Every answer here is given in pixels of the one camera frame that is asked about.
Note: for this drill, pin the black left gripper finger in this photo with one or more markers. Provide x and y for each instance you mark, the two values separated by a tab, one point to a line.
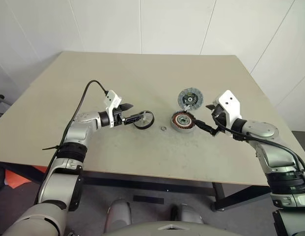
126	106
132	119

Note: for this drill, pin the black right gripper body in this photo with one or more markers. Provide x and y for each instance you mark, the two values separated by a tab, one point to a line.
220	118

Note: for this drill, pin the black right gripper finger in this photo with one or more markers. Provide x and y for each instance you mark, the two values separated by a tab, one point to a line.
210	107
203	126

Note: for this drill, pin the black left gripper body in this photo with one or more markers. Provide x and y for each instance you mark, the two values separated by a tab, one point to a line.
119	118

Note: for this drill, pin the motor stator with copper windings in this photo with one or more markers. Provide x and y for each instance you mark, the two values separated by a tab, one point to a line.
178	120

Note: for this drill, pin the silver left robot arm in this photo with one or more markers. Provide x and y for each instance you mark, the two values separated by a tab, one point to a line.
76	127

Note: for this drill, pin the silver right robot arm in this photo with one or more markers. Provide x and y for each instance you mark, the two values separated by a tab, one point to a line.
262	130

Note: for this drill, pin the grey rounded robot leg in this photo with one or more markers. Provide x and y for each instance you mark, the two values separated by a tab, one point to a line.
118	214
189	214

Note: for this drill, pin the grey robot torso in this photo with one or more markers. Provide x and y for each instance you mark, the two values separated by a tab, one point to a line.
152	229

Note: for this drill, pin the orange floor object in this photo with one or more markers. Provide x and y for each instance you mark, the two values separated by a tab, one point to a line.
12	180

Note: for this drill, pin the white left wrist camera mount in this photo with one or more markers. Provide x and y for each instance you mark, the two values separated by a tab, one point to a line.
111	97

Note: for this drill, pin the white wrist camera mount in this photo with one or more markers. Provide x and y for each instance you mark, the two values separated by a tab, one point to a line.
111	97
230	100

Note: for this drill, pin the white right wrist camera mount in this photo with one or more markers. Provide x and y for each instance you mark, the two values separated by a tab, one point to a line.
230	100

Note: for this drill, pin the black table frame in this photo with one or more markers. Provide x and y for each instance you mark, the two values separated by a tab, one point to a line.
142	180

